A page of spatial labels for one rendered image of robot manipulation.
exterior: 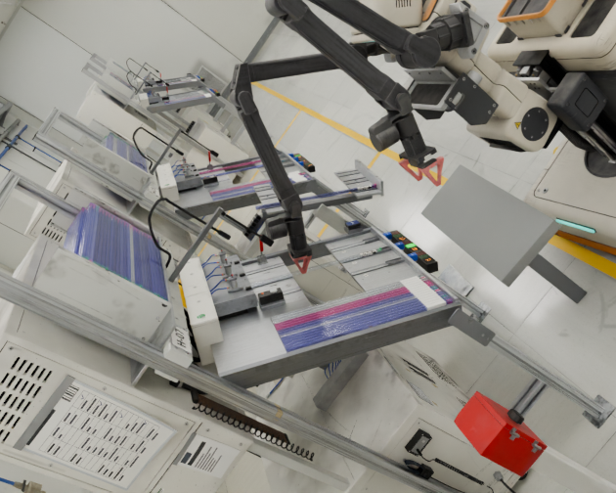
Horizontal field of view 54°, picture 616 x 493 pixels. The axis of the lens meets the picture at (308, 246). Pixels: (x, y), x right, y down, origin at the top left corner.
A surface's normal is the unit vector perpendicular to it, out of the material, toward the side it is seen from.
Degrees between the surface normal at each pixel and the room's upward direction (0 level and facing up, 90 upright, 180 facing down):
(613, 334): 0
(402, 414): 0
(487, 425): 0
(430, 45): 90
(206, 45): 90
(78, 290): 90
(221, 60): 90
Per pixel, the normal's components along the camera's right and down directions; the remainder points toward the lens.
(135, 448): 0.35, 0.39
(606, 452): -0.76, -0.49
